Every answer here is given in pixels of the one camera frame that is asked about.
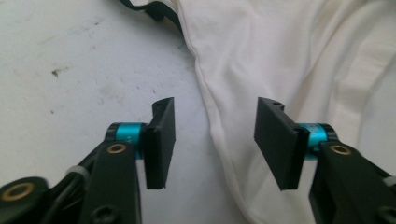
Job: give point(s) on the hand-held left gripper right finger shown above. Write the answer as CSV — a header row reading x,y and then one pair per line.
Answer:
x,y
280,146

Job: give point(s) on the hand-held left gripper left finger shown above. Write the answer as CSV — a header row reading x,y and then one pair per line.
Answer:
x,y
160,146

